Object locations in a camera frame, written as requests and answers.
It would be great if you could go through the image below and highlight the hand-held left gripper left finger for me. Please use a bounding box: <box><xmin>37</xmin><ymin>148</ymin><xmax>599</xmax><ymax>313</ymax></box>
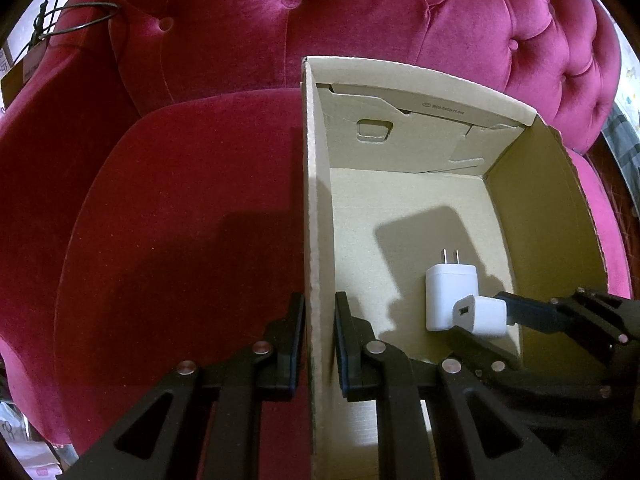
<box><xmin>60</xmin><ymin>290</ymin><xmax>307</xmax><ymax>480</ymax></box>

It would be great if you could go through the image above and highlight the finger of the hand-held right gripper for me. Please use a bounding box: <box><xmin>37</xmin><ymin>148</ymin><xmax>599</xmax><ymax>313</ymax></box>
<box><xmin>492</xmin><ymin>287</ymin><xmax>640</xmax><ymax>361</ymax></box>
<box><xmin>450</xmin><ymin>327</ymin><xmax>618</xmax><ymax>403</ymax></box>

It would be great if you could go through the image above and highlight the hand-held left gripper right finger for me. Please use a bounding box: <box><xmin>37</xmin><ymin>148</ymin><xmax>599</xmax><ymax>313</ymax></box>
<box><xmin>334</xmin><ymin>290</ymin><xmax>576</xmax><ymax>480</ymax></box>

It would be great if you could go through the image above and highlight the small white charger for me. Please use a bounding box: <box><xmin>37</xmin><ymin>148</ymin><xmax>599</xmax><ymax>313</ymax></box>
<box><xmin>446</xmin><ymin>295</ymin><xmax>510</xmax><ymax>337</ymax></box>

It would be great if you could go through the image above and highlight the large white charger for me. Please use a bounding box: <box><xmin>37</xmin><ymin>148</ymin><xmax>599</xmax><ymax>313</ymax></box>
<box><xmin>425</xmin><ymin>247</ymin><xmax>479</xmax><ymax>332</ymax></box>

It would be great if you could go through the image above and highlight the cardboard box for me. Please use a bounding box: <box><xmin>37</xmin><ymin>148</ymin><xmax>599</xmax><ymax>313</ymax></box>
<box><xmin>300</xmin><ymin>56</ymin><xmax>608</xmax><ymax>480</ymax></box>

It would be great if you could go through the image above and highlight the red velvet tufted sofa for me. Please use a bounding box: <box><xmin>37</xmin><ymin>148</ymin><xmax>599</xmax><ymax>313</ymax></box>
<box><xmin>0</xmin><ymin>0</ymin><xmax>633</xmax><ymax>448</ymax></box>

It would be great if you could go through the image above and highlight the grey plaid blanket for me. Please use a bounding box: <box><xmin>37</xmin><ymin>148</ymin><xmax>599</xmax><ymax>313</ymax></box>
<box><xmin>602</xmin><ymin>105</ymin><xmax>640</xmax><ymax>196</ymax></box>

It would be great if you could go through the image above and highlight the brown cardboard tag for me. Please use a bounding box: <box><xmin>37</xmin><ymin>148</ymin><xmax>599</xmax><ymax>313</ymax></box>
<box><xmin>0</xmin><ymin>40</ymin><xmax>51</xmax><ymax>106</ymax></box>

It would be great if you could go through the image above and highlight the black cable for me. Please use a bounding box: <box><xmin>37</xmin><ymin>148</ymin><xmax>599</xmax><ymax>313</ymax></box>
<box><xmin>30</xmin><ymin>0</ymin><xmax>123</xmax><ymax>51</ymax></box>

